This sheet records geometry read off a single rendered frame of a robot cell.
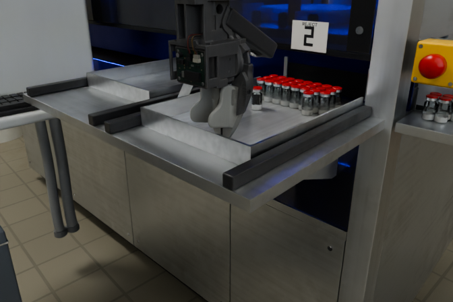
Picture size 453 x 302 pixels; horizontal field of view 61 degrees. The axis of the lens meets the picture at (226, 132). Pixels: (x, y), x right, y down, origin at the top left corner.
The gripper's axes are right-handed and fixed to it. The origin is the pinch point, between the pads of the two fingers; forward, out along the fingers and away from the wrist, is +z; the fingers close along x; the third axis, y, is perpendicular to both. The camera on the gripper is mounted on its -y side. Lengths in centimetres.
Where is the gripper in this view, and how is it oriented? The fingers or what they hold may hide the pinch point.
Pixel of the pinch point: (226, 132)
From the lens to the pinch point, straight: 57.2
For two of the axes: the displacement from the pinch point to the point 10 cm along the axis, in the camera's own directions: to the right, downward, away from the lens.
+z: 0.0, 9.3, 3.6
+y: -6.8, 2.7, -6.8
